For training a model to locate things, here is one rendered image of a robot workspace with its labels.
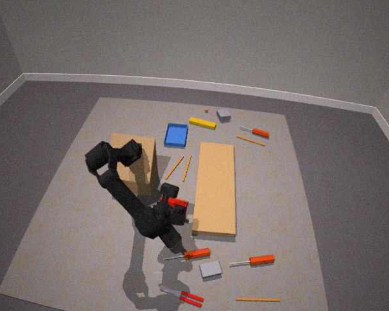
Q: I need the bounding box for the tan wooden panel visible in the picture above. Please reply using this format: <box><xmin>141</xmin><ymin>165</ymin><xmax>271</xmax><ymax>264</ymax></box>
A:
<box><xmin>192</xmin><ymin>142</ymin><xmax>236</xmax><ymax>238</ymax></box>

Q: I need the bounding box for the orange-handled awl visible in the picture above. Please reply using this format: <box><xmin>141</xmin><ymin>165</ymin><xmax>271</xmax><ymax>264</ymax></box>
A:
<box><xmin>166</xmin><ymin>248</ymin><xmax>210</xmax><ymax>260</ymax></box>
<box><xmin>230</xmin><ymin>255</ymin><xmax>274</xmax><ymax>265</ymax></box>
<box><xmin>240</xmin><ymin>126</ymin><xmax>269</xmax><ymax>138</ymax></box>

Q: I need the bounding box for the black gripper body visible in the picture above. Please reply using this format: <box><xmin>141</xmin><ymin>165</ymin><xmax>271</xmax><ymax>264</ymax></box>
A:
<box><xmin>153</xmin><ymin>183</ymin><xmax>179</xmax><ymax>219</ymax></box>

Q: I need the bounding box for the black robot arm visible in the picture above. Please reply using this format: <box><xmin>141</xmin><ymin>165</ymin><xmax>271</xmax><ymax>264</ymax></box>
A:
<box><xmin>85</xmin><ymin>139</ymin><xmax>186</xmax><ymax>248</ymax></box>

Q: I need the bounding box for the yellow rectangular bar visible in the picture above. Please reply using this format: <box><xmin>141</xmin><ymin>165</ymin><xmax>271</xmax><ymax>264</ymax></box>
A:
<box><xmin>189</xmin><ymin>117</ymin><xmax>216</xmax><ymax>129</ymax></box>

